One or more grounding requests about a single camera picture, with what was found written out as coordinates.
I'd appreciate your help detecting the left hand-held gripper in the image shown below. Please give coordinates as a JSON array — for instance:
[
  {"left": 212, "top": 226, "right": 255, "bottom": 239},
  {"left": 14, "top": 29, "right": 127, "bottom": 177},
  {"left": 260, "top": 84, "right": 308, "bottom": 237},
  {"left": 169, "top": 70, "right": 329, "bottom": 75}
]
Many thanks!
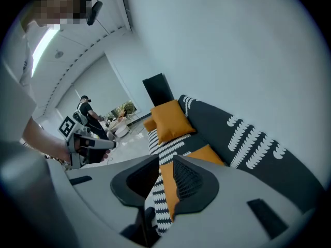
[{"left": 57, "top": 116, "right": 116, "bottom": 169}]

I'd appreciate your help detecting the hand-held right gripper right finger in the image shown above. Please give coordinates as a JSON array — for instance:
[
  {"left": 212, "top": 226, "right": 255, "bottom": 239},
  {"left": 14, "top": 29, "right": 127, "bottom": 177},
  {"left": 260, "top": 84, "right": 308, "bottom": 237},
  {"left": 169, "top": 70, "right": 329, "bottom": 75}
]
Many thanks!
[{"left": 161, "top": 155, "right": 312, "bottom": 248}]

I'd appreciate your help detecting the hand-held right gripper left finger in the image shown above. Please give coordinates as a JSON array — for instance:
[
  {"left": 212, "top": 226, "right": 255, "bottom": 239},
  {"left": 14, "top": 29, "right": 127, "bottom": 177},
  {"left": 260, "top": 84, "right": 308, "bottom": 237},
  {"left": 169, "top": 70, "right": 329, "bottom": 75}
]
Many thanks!
[{"left": 66, "top": 154, "right": 160, "bottom": 234}]

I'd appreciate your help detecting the orange cushion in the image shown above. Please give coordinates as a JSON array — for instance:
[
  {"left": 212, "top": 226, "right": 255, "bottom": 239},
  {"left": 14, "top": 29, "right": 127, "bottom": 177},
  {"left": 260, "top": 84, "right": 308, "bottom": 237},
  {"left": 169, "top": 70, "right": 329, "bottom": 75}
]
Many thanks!
[
  {"left": 160, "top": 143, "right": 225, "bottom": 222},
  {"left": 150, "top": 99, "right": 197, "bottom": 145}
]

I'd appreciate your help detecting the person's left forearm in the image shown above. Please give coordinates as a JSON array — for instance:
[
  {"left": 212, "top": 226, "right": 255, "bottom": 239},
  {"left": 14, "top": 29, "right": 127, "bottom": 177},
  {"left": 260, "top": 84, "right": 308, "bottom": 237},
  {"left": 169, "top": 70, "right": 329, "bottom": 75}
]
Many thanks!
[{"left": 22, "top": 116, "right": 72, "bottom": 163}]

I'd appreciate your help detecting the round white coffee table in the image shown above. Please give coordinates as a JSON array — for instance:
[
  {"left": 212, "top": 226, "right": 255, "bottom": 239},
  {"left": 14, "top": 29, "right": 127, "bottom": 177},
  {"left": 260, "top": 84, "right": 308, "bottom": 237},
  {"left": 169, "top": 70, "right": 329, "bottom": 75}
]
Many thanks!
[{"left": 115, "top": 127, "right": 131, "bottom": 138}]

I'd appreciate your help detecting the black white patterned sofa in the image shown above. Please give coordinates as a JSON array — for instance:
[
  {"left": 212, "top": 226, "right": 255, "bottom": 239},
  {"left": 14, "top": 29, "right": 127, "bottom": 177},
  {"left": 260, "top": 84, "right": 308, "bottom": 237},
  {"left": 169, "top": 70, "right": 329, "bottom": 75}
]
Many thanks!
[{"left": 143, "top": 94, "right": 326, "bottom": 237}]

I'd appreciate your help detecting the black cabinet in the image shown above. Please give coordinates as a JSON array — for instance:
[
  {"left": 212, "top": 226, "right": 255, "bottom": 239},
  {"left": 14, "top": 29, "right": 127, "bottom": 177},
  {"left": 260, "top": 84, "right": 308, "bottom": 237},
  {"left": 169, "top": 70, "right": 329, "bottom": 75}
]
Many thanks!
[{"left": 142, "top": 73, "right": 174, "bottom": 107}]

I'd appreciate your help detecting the person's white shirt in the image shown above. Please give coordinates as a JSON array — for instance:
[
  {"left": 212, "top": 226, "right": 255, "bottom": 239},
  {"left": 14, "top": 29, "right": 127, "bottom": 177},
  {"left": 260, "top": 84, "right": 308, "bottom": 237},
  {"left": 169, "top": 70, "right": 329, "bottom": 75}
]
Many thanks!
[{"left": 0, "top": 17, "right": 78, "bottom": 248}]

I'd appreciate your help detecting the ceiling light strip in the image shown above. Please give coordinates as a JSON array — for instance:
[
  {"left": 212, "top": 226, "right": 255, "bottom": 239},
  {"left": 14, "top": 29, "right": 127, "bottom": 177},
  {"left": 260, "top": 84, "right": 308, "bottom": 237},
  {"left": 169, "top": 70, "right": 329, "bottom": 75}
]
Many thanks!
[{"left": 31, "top": 26, "right": 59, "bottom": 79}]

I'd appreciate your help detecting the yellow wire chair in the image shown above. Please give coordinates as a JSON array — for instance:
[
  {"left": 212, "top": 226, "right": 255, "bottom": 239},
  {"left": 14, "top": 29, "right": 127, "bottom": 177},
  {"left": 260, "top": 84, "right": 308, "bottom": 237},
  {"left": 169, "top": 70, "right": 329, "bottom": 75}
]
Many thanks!
[{"left": 124, "top": 103, "right": 142, "bottom": 129}]

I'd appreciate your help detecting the head-worn black camera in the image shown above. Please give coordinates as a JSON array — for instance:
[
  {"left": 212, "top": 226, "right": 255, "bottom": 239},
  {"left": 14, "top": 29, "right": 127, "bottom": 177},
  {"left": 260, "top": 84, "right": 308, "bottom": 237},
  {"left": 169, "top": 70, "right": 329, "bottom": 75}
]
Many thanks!
[{"left": 86, "top": 1, "right": 103, "bottom": 26}]

